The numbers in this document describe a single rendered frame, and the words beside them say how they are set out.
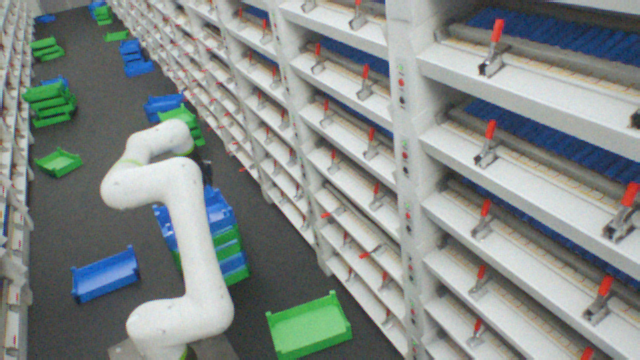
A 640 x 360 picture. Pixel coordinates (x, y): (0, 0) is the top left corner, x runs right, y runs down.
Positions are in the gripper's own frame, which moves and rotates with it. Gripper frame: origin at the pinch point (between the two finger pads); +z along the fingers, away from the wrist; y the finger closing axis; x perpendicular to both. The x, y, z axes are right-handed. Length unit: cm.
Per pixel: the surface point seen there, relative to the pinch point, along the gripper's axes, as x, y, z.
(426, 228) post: -58, 84, -55
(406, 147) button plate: -46, 80, -75
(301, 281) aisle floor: -37, 35, 37
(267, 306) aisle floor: -49, 21, 31
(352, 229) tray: -38, 63, -15
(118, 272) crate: -22, -60, 44
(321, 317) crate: -57, 45, 27
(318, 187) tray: -14, 50, -6
